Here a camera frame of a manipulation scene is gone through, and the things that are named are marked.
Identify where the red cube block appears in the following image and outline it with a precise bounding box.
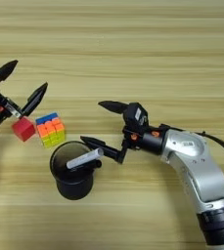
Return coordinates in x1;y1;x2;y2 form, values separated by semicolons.
11;116;37;143

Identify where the multicolour puzzle cube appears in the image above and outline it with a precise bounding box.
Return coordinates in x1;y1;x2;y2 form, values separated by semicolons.
34;112;67;148

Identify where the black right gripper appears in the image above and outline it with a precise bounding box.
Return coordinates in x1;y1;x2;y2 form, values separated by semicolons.
79;100;170;165

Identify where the white marker with black cap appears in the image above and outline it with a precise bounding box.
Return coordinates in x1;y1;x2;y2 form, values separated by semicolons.
66;147;105;170

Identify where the black mesh pen cup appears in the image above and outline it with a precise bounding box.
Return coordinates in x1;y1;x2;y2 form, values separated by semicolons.
49;140;97;201

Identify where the labelled black box right gripper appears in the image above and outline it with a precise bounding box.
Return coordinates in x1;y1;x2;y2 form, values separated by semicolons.
122;102;150;135

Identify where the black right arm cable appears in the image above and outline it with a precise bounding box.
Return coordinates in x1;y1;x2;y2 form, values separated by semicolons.
195;131;224;185

